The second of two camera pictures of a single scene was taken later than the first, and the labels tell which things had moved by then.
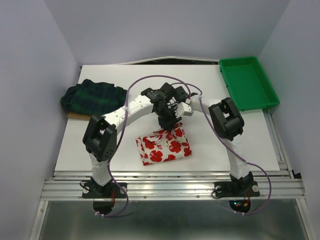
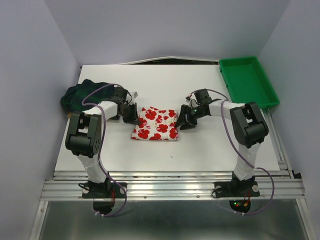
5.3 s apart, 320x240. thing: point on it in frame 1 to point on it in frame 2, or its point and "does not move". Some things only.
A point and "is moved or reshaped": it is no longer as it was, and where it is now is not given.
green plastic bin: [248, 83] does not move
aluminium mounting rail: [171, 185] does not move
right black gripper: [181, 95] to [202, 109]
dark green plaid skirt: [91, 98] does not move
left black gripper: [168, 125] to [133, 119]
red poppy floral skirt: [163, 146] is moved or reshaped
